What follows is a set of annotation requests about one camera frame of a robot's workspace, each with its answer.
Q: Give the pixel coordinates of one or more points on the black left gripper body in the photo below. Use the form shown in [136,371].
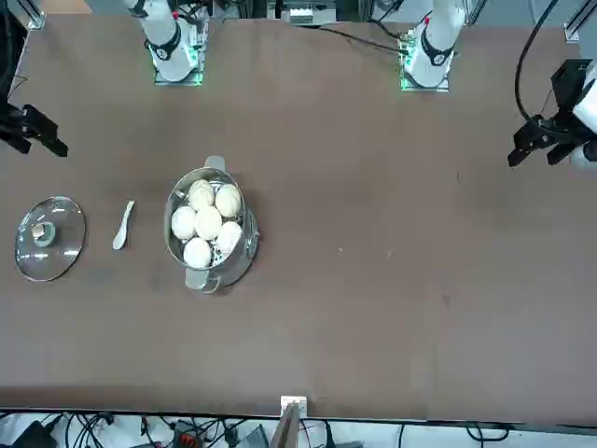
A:
[571,79]

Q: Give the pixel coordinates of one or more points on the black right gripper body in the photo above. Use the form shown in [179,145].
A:
[10,119]

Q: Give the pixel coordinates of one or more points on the white ceramic spoon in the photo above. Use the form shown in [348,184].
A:
[120,238]

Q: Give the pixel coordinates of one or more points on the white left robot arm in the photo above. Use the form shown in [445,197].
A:
[429,56]

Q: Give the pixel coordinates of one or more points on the steel steamer pot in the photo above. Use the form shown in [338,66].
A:
[235,270]

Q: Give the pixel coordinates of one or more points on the glass pot lid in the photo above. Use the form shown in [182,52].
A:
[46,256]

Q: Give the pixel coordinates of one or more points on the white steamed bun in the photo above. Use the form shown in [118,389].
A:
[202,193]
[228,200]
[229,237]
[208,222]
[197,253]
[183,223]

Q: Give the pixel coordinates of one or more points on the white box device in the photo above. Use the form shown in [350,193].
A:
[301,15]

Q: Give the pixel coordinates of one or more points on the black power adapter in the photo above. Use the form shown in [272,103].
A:
[25,436]

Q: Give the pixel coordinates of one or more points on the red and black device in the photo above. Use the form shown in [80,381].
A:
[189,436]

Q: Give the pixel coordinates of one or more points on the white power socket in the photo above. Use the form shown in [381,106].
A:
[294,401]

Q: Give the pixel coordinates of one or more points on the wooden plank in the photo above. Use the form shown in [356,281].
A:
[287,429]

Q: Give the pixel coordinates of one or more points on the aluminium frame bracket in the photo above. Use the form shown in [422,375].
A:
[573,28]
[37,21]

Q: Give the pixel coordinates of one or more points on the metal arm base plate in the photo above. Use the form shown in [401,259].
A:
[179,82]
[422,88]

